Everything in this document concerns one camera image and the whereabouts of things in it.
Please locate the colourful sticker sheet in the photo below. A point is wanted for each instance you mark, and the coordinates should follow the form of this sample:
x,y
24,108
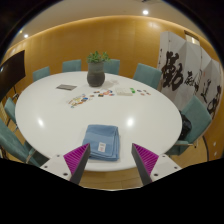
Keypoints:
x,y
78,100

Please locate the flat grey tablet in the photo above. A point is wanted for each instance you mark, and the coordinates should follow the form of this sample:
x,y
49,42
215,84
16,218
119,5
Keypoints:
x,y
66,87

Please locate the small round coloured stickers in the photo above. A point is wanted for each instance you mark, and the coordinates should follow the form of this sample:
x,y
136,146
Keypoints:
x,y
143,92

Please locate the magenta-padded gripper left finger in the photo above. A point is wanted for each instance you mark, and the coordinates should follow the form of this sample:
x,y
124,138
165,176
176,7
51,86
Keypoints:
x,y
58,165

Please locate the black television screen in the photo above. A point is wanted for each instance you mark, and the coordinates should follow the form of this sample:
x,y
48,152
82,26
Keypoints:
x,y
11,70

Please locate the potted plant in grey pot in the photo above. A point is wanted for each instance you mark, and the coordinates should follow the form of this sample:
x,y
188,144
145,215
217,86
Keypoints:
x,y
96,76

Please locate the white calligraphy folding screen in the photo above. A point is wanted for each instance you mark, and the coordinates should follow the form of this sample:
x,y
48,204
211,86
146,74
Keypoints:
x,y
186,63

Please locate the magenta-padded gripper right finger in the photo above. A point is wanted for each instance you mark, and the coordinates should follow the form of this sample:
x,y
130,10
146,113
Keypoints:
x,y
163,165

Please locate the flat white box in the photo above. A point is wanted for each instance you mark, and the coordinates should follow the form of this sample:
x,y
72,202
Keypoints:
x,y
123,91

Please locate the teal chairs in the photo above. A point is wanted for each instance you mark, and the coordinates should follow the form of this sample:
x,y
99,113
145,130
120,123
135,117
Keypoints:
x,y
148,75

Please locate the green marker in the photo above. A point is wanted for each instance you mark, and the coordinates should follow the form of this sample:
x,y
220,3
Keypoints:
x,y
132,90

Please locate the blue towel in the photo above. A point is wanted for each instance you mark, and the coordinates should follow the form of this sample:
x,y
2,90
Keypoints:
x,y
100,136

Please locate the row of small colourful cards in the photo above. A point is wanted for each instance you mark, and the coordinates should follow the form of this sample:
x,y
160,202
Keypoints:
x,y
102,93

